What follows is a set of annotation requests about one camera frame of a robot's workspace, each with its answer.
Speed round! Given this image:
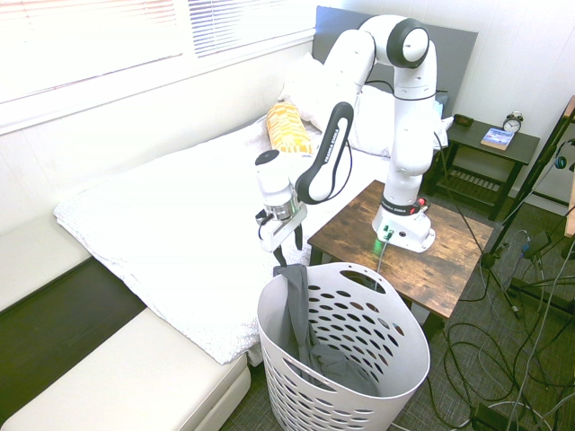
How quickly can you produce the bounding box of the narrow white window blind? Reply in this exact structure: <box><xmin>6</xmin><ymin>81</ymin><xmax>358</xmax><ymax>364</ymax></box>
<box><xmin>187</xmin><ymin>0</ymin><xmax>316</xmax><ymax>59</ymax></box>

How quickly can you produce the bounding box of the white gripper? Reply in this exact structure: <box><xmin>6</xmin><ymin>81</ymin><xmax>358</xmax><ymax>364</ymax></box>
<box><xmin>259</xmin><ymin>203</ymin><xmax>309</xmax><ymax>270</ymax></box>

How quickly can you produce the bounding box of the grey clothes pile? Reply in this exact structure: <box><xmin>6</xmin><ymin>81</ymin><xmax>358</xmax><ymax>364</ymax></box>
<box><xmin>288</xmin><ymin>358</ymin><xmax>376</xmax><ymax>398</ymax></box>

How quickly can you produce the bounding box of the yellow white patterned pillow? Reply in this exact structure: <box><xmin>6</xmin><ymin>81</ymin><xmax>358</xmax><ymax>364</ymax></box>
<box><xmin>265</xmin><ymin>101</ymin><xmax>322</xmax><ymax>156</ymax></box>

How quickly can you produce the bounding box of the white perforated laundry basket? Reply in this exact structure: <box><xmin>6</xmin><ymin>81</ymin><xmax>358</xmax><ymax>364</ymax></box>
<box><xmin>256</xmin><ymin>261</ymin><xmax>431</xmax><ymax>431</ymax></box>

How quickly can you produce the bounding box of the thick black base cable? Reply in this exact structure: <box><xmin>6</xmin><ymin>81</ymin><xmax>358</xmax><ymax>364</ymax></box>
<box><xmin>436</xmin><ymin>133</ymin><xmax>490</xmax><ymax>267</ymax></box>

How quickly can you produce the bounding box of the grey base cable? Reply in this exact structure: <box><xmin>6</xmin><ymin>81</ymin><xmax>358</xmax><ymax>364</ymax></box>
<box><xmin>375</xmin><ymin>230</ymin><xmax>394</xmax><ymax>289</ymax></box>

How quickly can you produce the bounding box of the wide white window blind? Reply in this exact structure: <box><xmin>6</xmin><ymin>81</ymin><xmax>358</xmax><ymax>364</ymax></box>
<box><xmin>0</xmin><ymin>0</ymin><xmax>184</xmax><ymax>103</ymax></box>

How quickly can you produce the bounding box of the dark brown bench frame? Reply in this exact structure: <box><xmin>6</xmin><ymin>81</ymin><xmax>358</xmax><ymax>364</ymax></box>
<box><xmin>0</xmin><ymin>257</ymin><xmax>148</xmax><ymax>419</ymax></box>

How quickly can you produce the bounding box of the dark grey headboard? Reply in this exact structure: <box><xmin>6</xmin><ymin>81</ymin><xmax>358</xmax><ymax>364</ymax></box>
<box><xmin>313</xmin><ymin>4</ymin><xmax>480</xmax><ymax>119</ymax></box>

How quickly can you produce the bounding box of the dark grey shirt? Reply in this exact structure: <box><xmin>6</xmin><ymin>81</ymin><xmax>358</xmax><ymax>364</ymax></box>
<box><xmin>271</xmin><ymin>263</ymin><xmax>379</xmax><ymax>398</ymax></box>

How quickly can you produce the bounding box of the rustic brown wooden table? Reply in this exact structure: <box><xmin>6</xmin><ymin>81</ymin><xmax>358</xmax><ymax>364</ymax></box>
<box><xmin>307</xmin><ymin>179</ymin><xmax>496</xmax><ymax>343</ymax></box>

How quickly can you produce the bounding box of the black twin-bell alarm clock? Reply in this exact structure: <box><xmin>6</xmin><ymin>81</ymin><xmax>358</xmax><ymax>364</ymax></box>
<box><xmin>502</xmin><ymin>110</ymin><xmax>525</xmax><ymax>135</ymax></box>

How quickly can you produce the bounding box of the cream bench cushion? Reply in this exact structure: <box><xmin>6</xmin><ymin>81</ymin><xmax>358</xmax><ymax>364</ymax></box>
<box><xmin>0</xmin><ymin>209</ymin><xmax>94</xmax><ymax>314</ymax></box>
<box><xmin>0</xmin><ymin>308</ymin><xmax>253</xmax><ymax>431</ymax></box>

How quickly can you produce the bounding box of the white bed blanket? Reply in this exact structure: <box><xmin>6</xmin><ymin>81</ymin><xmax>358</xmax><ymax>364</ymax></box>
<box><xmin>53</xmin><ymin>119</ymin><xmax>393</xmax><ymax>366</ymax></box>

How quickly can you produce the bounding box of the black slatted nightstand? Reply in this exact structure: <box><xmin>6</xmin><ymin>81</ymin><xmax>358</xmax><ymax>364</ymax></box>
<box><xmin>423</xmin><ymin>116</ymin><xmax>542</xmax><ymax>223</ymax></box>

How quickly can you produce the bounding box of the looped black floor cable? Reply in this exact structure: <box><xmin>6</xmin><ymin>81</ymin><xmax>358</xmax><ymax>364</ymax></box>
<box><xmin>441</xmin><ymin>320</ymin><xmax>547</xmax><ymax>408</ymax></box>

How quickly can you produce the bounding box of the blue cover book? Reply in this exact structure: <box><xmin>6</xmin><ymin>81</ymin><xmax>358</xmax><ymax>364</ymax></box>
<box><xmin>480</xmin><ymin>127</ymin><xmax>516</xmax><ymax>152</ymax></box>

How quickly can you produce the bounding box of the black power brick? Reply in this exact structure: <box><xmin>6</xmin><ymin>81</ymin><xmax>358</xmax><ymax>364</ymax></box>
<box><xmin>524</xmin><ymin>230</ymin><xmax>552</xmax><ymax>261</ymax></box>

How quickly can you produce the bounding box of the black camera tripod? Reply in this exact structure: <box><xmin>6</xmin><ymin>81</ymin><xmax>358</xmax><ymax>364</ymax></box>
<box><xmin>479</xmin><ymin>95</ymin><xmax>575</xmax><ymax>321</ymax></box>

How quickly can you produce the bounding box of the black adapter box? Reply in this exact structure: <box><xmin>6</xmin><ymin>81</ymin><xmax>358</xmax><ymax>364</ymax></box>
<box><xmin>468</xmin><ymin>400</ymin><xmax>514</xmax><ymax>431</ymax></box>

